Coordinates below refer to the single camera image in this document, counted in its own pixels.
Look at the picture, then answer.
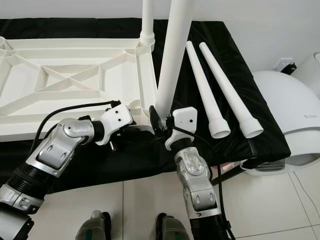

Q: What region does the wall socket with black plug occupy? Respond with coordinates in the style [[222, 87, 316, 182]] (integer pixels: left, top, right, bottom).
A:
[[272, 57, 297, 75]]

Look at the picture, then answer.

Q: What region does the white ribbed plastic table top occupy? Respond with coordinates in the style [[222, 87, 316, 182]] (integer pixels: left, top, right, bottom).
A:
[[0, 36, 158, 142]]

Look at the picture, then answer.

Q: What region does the white boxy appliance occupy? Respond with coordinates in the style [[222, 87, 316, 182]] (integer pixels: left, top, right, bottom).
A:
[[292, 52, 320, 83]]

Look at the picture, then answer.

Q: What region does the black quilted bench cover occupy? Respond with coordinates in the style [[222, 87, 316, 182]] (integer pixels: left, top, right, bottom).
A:
[[0, 19, 292, 193]]

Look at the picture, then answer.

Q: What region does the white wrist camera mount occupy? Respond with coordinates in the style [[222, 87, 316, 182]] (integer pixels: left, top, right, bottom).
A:
[[164, 106, 198, 152], [96, 104, 134, 147]]

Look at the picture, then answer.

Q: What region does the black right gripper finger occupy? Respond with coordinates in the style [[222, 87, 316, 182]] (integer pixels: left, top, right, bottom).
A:
[[148, 105, 162, 132]]

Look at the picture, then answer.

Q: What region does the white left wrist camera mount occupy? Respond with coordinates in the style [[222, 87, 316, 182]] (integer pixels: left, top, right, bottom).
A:
[[96, 104, 134, 147]]

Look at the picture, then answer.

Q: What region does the black metal bench leg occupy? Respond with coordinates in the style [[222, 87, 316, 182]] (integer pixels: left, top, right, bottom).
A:
[[210, 167, 243, 183]]

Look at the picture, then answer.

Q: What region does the silver robot left leg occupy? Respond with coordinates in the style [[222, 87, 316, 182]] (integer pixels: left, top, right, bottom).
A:
[[77, 210, 112, 240]]

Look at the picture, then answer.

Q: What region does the silver robot right leg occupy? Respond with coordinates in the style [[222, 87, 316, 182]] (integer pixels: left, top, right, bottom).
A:
[[154, 212, 196, 240]]

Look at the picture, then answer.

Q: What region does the silver robot leg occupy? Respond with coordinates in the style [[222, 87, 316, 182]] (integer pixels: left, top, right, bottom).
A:
[[77, 210, 112, 240], [154, 212, 196, 240]]

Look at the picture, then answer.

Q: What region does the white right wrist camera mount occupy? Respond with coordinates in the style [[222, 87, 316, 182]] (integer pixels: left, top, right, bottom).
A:
[[164, 106, 198, 152]]

